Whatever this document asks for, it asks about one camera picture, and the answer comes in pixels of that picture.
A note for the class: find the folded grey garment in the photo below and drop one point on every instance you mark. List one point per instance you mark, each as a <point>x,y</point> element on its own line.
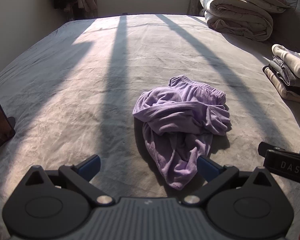
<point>283,72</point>

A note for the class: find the folded beige pink quilt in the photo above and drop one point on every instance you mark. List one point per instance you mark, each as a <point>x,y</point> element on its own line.
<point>238,17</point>

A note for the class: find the purple pants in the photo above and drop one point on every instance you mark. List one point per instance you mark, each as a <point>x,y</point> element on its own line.
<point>179,122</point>

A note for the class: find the folded beige garment bottom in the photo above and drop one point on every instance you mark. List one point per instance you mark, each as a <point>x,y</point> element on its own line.
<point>281,89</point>

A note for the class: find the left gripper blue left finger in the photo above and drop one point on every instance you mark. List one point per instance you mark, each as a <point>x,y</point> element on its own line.
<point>76,179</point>

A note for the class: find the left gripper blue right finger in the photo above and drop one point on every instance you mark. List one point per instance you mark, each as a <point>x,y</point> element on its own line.
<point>220,180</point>

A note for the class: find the folded cream garment top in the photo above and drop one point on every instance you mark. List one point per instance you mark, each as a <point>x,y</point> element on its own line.
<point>290,58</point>

